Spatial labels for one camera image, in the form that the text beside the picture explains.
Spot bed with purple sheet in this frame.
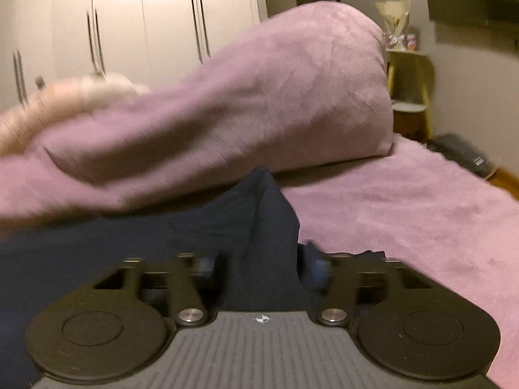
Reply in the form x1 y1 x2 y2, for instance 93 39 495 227
268 132 519 389

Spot wrapped flower bouquet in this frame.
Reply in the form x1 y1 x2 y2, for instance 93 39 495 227
375 0 412 51

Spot purple duvet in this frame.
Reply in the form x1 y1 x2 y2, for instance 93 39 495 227
0 1 395 231

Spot white wardrobe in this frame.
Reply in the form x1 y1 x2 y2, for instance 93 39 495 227
0 0 262 108

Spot navy zip jacket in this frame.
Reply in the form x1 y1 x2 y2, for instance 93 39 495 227
0 165 390 389

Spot yellow side table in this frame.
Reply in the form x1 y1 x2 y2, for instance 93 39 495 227
385 48 434 140

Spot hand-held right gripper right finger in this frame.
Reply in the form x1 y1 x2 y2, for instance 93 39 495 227
297 242 431 327

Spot black bag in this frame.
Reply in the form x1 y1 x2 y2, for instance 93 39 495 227
426 132 493 178

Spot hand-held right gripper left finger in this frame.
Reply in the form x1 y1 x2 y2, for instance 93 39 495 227
92 252 223 327

